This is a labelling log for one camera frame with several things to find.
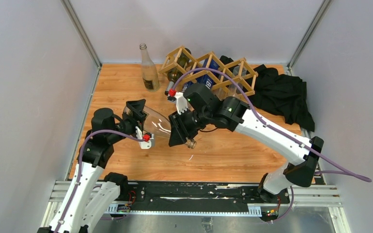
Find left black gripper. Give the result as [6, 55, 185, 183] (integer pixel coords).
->
[108, 100, 146, 143]

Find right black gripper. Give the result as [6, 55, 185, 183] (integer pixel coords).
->
[168, 108, 211, 148]

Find clear wine bottle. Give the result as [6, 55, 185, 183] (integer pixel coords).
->
[123, 105, 197, 150]
[139, 43, 160, 92]

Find dark green wine bottle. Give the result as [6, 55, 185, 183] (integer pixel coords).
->
[164, 52, 189, 96]

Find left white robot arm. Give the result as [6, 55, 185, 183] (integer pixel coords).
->
[38, 99, 153, 233]

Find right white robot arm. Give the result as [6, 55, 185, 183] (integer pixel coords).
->
[169, 83, 324, 203]

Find blue square glass bottle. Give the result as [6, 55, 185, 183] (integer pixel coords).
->
[181, 75, 204, 92]

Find wooden wine rack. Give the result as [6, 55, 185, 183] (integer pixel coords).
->
[158, 46, 258, 96]

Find black cloth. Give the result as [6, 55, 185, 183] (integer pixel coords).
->
[220, 55, 316, 133]

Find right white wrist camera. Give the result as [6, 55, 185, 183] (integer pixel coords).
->
[169, 89, 188, 115]

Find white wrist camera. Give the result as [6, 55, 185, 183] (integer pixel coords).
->
[136, 126, 155, 150]
[169, 89, 188, 115]

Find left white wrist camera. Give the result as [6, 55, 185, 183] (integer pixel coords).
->
[136, 126, 155, 150]

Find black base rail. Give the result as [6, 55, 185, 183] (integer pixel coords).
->
[116, 181, 290, 214]

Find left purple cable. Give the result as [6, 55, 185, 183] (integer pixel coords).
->
[52, 129, 150, 233]

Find purple cable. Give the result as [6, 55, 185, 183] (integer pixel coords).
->
[170, 67, 373, 222]
[52, 129, 150, 233]

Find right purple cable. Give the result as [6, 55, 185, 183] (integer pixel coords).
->
[170, 67, 373, 222]

